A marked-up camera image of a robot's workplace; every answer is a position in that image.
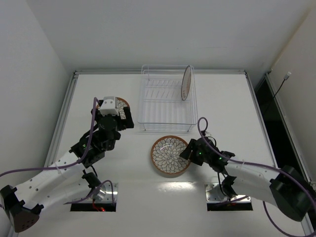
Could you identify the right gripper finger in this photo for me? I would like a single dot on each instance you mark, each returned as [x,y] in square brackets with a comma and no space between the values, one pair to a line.
[191,146]
[188,155]

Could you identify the small floral plate orange rim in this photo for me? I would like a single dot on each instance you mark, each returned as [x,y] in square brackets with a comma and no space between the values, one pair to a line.
[120,105]

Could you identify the large floral plate orange rim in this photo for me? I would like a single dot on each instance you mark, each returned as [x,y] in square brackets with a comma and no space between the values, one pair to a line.
[165,155]

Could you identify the black wall cable white plug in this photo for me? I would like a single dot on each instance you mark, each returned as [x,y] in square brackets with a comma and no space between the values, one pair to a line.
[285,78]

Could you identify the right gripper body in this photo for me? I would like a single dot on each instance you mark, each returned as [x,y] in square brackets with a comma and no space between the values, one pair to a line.
[188,150]

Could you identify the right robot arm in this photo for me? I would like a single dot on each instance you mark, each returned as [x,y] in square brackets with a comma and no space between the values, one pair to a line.
[284,188]

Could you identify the white wire dish rack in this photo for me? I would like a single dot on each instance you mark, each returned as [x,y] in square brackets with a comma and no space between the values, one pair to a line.
[161,108]

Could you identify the white plate orange sunburst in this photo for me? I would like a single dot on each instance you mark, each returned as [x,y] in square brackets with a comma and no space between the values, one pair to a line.
[186,82]

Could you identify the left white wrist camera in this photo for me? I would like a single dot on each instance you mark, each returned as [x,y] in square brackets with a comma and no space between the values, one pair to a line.
[109,106]

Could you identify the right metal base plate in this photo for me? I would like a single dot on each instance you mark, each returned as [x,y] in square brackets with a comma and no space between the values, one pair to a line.
[214,195]

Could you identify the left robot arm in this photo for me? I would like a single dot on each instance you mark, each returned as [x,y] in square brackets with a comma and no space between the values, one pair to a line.
[66,181]

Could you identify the metal base plate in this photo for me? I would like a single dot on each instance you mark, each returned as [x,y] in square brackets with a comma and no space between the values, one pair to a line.
[108,194]
[214,195]

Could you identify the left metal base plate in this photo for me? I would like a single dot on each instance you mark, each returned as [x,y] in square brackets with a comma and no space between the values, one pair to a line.
[108,194]

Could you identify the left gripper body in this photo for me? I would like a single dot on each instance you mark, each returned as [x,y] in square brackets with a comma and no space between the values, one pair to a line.
[126,119]

